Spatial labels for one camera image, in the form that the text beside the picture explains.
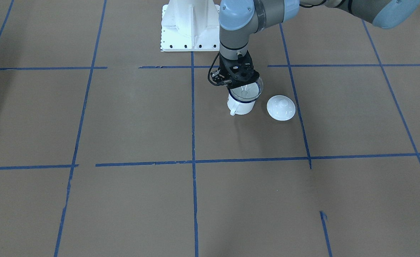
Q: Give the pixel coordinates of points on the white blue-rimmed enamel mug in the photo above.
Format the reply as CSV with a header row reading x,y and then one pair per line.
x,y
239,108

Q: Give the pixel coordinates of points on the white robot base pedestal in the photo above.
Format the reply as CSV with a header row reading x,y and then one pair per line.
x,y
190,25

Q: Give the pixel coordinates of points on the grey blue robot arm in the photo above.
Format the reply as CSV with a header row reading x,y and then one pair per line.
x,y
238,19

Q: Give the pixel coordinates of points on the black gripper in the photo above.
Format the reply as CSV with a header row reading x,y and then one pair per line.
x,y
216,75

